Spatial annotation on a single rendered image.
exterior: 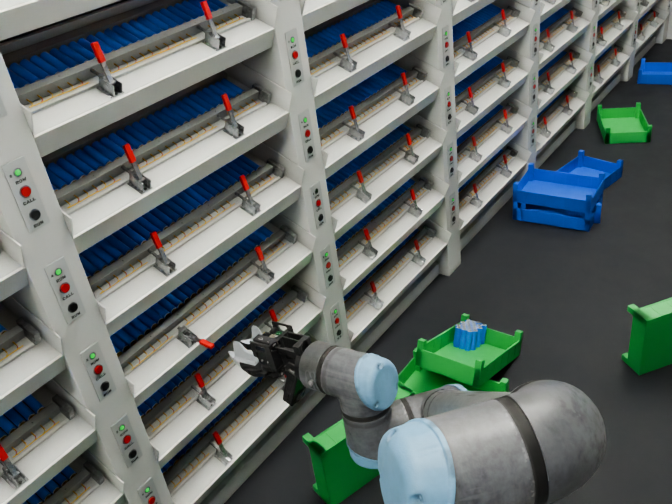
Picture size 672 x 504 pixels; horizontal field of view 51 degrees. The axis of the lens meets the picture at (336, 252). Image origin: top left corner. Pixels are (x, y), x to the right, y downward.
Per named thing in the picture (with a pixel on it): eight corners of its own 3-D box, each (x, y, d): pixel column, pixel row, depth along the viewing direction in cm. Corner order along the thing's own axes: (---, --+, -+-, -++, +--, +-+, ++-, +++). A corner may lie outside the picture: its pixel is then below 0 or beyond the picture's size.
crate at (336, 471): (419, 445, 189) (399, 429, 195) (414, 391, 179) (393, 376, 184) (331, 509, 176) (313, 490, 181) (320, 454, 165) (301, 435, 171)
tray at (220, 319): (310, 262, 184) (316, 237, 177) (133, 410, 145) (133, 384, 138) (252, 223, 190) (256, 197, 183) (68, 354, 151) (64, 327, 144)
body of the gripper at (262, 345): (270, 319, 138) (317, 330, 131) (282, 353, 142) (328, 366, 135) (245, 341, 133) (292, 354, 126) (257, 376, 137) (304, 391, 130)
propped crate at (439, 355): (460, 336, 225) (463, 312, 223) (520, 355, 214) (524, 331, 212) (414, 365, 202) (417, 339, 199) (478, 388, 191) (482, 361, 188)
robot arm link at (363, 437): (417, 463, 127) (409, 406, 123) (356, 480, 126) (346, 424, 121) (401, 433, 136) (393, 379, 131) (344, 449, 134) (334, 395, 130)
